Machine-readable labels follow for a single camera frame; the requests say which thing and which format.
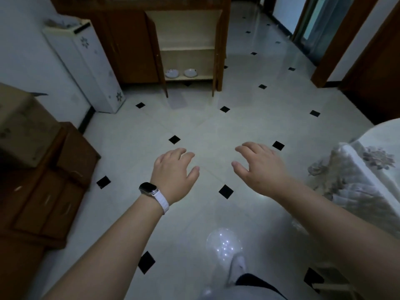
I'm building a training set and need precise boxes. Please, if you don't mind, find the person's left hand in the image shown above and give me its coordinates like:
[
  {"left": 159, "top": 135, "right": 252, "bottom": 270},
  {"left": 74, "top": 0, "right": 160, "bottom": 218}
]
[{"left": 150, "top": 148, "right": 200, "bottom": 205}]

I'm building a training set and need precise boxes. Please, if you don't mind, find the person's right hand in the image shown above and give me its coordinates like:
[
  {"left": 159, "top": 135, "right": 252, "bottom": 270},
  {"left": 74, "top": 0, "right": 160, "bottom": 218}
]
[{"left": 231, "top": 142, "right": 293, "bottom": 198}]

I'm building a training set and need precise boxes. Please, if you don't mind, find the person's right forearm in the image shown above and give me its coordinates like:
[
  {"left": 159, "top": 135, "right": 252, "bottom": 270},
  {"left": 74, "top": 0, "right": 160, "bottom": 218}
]
[{"left": 276, "top": 179, "right": 400, "bottom": 300}]

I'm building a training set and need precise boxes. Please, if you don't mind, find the person's left forearm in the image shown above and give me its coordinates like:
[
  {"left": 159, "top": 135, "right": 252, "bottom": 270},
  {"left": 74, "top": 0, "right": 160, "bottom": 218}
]
[{"left": 41, "top": 195, "right": 164, "bottom": 300}]

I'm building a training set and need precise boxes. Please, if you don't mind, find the smartwatch with white band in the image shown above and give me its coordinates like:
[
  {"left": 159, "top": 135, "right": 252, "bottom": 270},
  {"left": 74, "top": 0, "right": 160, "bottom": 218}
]
[{"left": 139, "top": 182, "right": 171, "bottom": 215}]

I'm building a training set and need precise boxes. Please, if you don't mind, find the floral white tablecloth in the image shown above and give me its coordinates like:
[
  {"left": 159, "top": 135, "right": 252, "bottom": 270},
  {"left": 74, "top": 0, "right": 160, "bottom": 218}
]
[{"left": 292, "top": 118, "right": 400, "bottom": 241}]

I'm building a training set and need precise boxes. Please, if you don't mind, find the white water dispenser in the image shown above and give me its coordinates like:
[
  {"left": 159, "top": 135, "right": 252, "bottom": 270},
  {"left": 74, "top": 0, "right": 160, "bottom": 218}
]
[{"left": 42, "top": 19, "right": 126, "bottom": 115}]

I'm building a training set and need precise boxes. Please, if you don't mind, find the brown wooden cabinet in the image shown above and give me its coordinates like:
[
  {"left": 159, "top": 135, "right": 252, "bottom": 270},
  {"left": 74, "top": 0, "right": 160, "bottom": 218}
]
[{"left": 49, "top": 0, "right": 232, "bottom": 98}]

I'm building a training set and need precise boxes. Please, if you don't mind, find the brown wooden drawer unit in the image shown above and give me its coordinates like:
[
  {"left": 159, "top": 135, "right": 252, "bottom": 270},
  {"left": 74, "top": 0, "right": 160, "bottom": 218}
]
[{"left": 0, "top": 122, "right": 102, "bottom": 300}]

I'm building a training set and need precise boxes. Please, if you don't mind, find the glass sliding door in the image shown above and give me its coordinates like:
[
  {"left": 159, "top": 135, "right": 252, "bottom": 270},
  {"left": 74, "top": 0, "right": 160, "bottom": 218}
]
[{"left": 293, "top": 0, "right": 355, "bottom": 65}]

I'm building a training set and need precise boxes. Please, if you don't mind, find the brown wooden door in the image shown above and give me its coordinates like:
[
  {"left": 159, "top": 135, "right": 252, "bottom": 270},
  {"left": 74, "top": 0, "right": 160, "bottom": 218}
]
[{"left": 339, "top": 1, "right": 400, "bottom": 126}]

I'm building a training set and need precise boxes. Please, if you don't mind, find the brown cardboard box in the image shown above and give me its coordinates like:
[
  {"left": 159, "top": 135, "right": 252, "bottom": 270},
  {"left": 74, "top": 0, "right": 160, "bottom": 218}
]
[{"left": 0, "top": 82, "right": 62, "bottom": 169}]

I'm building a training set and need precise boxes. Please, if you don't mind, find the brown wooden door frame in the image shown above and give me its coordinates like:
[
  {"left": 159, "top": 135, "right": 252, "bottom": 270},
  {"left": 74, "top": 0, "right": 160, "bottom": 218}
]
[{"left": 311, "top": 0, "right": 381, "bottom": 88}]

